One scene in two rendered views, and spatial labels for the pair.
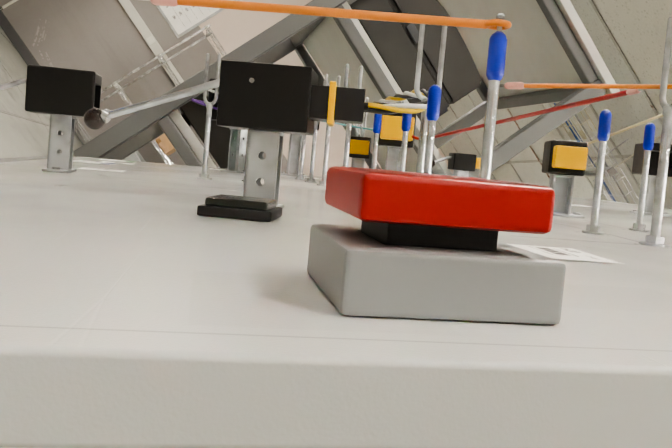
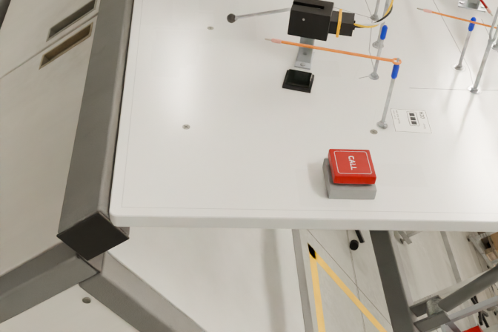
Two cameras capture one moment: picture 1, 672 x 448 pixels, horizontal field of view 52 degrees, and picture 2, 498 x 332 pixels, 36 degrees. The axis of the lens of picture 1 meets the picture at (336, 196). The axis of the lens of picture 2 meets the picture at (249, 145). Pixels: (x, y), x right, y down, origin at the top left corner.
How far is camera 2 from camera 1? 0.76 m
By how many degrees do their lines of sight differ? 37
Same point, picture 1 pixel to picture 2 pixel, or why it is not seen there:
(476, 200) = (358, 179)
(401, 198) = (342, 180)
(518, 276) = (365, 193)
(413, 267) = (343, 192)
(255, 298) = (310, 189)
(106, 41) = not seen: outside the picture
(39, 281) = (266, 184)
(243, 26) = not seen: outside the picture
